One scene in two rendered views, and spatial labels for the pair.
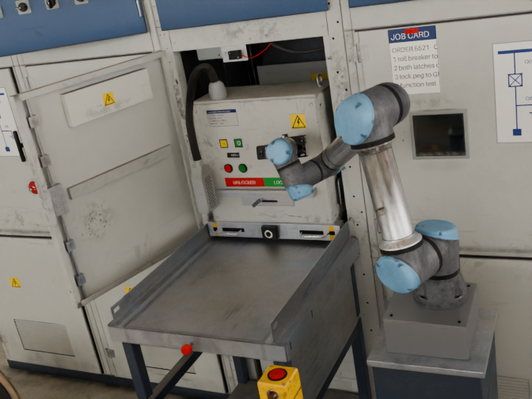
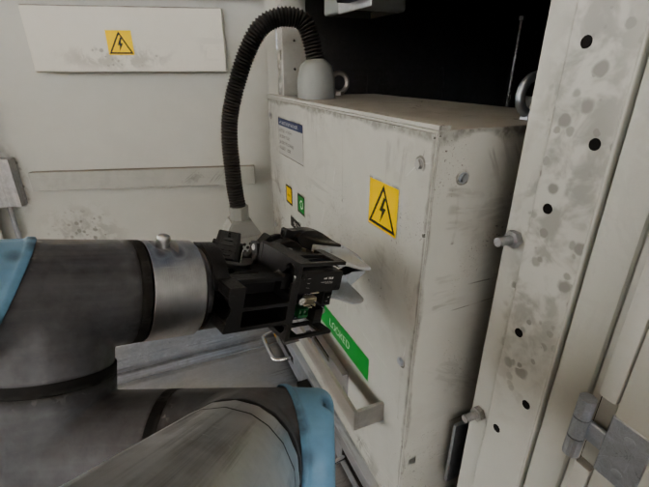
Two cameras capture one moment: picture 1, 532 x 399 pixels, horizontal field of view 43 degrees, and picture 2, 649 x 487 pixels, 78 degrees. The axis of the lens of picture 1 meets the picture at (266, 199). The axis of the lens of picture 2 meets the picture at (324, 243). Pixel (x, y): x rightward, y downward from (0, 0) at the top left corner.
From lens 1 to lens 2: 1.97 m
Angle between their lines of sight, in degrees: 35
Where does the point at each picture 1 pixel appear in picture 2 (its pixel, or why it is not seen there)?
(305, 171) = (49, 461)
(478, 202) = not seen: outside the picture
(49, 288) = not seen: hidden behind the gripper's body
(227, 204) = not seen: hidden behind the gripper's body
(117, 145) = (144, 133)
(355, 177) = (499, 469)
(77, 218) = (51, 221)
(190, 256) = (208, 349)
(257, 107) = (326, 131)
